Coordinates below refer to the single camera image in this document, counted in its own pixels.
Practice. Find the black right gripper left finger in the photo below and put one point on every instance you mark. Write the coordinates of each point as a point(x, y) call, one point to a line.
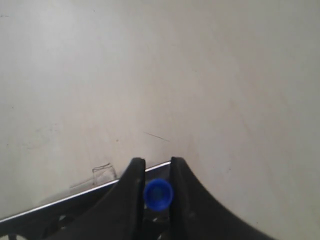
point(118, 215)

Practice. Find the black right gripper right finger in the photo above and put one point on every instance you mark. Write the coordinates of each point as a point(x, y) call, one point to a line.
point(196, 215)

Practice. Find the blue-capped tube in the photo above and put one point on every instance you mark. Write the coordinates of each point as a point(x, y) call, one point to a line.
point(158, 194)

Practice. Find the stainless steel test tube rack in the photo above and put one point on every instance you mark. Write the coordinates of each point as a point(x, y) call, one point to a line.
point(42, 222)

